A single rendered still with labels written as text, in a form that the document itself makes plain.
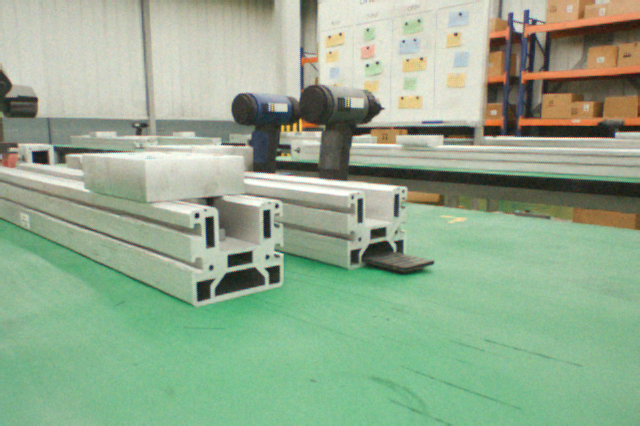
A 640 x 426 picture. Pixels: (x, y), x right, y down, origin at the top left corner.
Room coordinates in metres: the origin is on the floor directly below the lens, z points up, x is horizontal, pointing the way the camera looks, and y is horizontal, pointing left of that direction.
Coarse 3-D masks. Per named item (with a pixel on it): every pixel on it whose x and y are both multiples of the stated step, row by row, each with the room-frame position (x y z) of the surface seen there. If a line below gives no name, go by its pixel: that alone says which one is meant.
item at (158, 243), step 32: (0, 192) 0.93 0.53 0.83; (32, 192) 0.79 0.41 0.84; (64, 192) 0.69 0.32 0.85; (96, 192) 0.61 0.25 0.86; (32, 224) 0.80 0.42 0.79; (64, 224) 0.70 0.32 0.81; (96, 224) 0.62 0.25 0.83; (128, 224) 0.55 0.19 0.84; (160, 224) 0.52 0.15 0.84; (192, 224) 0.46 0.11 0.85; (224, 224) 0.55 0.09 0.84; (256, 224) 0.51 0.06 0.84; (96, 256) 0.62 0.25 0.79; (128, 256) 0.56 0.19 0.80; (160, 256) 0.53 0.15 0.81; (192, 256) 0.46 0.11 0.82; (224, 256) 0.48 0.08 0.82; (256, 256) 0.51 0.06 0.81; (160, 288) 0.50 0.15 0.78; (192, 288) 0.46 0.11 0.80; (224, 288) 0.50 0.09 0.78; (256, 288) 0.51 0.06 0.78
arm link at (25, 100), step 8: (0, 80) 1.15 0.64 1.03; (0, 88) 1.16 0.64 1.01; (16, 88) 1.23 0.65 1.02; (24, 88) 1.25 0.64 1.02; (32, 88) 1.27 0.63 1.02; (0, 96) 1.17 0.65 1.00; (8, 96) 1.20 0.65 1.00; (16, 96) 1.21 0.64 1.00; (24, 96) 1.23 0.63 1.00; (32, 96) 1.24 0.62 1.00; (16, 104) 1.23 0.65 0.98; (24, 104) 1.24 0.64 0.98; (32, 104) 1.25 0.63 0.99; (8, 112) 1.23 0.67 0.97; (16, 112) 1.23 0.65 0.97; (24, 112) 1.24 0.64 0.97; (32, 112) 1.26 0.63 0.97
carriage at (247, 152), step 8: (192, 152) 0.82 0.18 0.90; (200, 152) 0.83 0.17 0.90; (208, 152) 0.84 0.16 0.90; (216, 152) 0.85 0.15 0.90; (224, 152) 0.86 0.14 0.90; (232, 152) 0.87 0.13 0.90; (240, 152) 0.88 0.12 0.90; (248, 152) 0.89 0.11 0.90; (248, 160) 0.89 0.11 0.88; (248, 168) 0.89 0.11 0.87
